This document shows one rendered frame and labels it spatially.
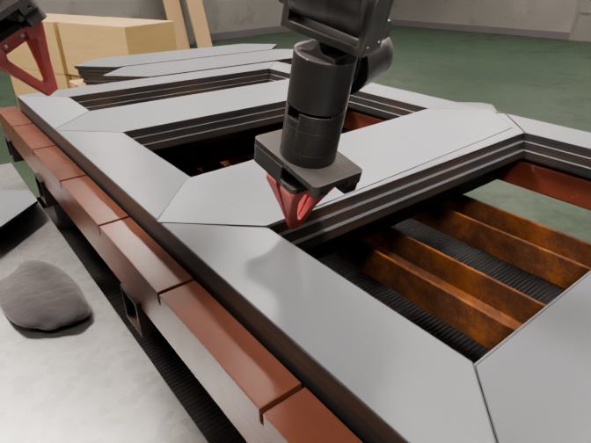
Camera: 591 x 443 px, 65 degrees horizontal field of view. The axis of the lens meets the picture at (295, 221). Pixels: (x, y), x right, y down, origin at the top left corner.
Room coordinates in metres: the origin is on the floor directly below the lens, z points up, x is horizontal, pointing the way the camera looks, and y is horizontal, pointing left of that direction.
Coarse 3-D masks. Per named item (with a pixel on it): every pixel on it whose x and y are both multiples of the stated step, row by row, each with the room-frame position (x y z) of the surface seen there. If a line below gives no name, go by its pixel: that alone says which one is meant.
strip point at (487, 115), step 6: (432, 108) 0.97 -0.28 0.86; (438, 108) 0.97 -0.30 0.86; (444, 108) 0.97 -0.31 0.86; (450, 108) 0.97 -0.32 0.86; (456, 114) 0.92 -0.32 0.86; (462, 114) 0.92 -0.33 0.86; (468, 114) 0.92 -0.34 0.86; (474, 114) 0.92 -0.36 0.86; (480, 114) 0.92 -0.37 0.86; (486, 114) 0.92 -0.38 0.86; (492, 114) 0.92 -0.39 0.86; (486, 120) 0.88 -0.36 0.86; (492, 120) 0.88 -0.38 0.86; (498, 120) 0.88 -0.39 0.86; (504, 120) 0.88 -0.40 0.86; (504, 126) 0.84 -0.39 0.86; (510, 126) 0.84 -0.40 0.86
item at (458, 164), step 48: (96, 96) 1.11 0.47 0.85; (144, 96) 1.17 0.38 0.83; (144, 144) 0.82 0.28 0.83; (480, 144) 0.74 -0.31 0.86; (528, 144) 0.79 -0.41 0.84; (384, 192) 0.58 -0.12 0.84; (432, 192) 0.63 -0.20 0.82; (288, 240) 0.47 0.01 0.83; (336, 384) 0.24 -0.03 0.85; (384, 432) 0.20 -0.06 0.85
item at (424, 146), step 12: (360, 132) 0.81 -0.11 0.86; (372, 132) 0.81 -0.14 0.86; (384, 132) 0.81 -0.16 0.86; (396, 132) 0.81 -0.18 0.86; (408, 132) 0.81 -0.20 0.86; (396, 144) 0.74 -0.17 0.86; (408, 144) 0.74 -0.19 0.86; (420, 144) 0.74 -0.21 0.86; (432, 144) 0.74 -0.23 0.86; (444, 144) 0.74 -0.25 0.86; (432, 156) 0.68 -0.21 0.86
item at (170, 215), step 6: (168, 210) 0.50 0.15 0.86; (174, 210) 0.50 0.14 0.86; (162, 216) 0.48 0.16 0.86; (168, 216) 0.48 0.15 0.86; (174, 216) 0.48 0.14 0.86; (180, 216) 0.48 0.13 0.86; (162, 222) 0.47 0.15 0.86; (168, 222) 0.47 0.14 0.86; (174, 222) 0.47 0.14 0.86; (180, 222) 0.47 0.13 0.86; (186, 222) 0.47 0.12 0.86; (192, 222) 0.47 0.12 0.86
